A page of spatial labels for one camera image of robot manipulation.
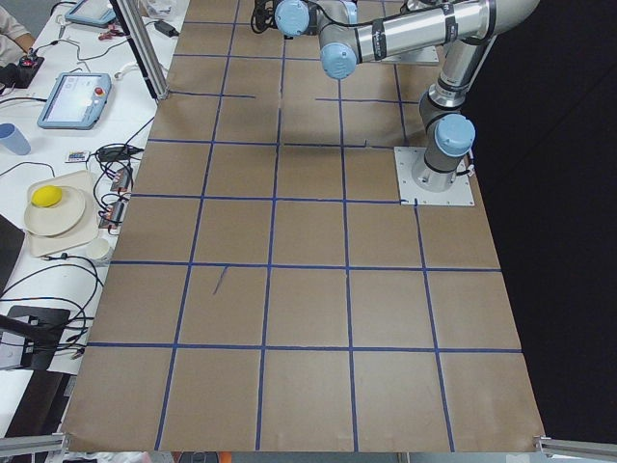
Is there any white paper cup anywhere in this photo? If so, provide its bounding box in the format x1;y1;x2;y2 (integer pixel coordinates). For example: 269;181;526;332
86;238;114;266

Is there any black power adapter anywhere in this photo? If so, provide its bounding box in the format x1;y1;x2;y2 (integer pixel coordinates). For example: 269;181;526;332
154;20;179;38

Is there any black camera stand base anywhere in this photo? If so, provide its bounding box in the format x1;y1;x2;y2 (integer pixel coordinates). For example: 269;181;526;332
1;305;70;371

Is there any blue plastic cup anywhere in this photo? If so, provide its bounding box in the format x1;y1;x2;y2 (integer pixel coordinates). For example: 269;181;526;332
0;123;31;155

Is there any aluminium frame post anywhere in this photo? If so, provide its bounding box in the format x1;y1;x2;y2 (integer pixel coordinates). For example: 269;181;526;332
110;0;169;101

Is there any yellow ball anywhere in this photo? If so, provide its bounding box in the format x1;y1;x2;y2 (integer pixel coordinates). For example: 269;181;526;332
31;185;63;208

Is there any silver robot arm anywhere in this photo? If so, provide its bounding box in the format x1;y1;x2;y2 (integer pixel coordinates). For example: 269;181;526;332
274;0;538;192

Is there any beige tray with plates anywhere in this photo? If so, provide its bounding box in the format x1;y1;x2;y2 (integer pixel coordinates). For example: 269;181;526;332
23;170;98;258

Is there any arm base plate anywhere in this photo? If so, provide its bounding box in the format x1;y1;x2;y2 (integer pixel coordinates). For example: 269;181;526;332
383;46;440;67
394;147;475;206

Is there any blue teach pendant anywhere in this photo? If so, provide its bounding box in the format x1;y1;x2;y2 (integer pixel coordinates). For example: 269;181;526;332
65;0;116;28
37;72;112;130

